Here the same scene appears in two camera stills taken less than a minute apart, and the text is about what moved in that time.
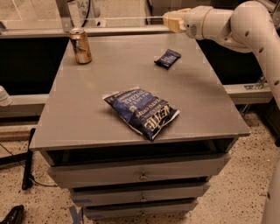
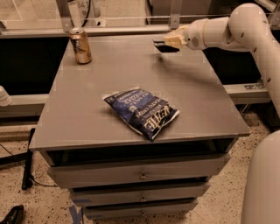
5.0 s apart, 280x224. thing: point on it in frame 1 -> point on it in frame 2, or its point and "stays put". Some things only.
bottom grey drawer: [160, 208] stays put
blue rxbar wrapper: [168, 59] -> [164, 48]
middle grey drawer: [142, 194] stays put
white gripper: [194, 22] -> [193, 37]
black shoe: [17, 215] stays put
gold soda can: [80, 45] stays put
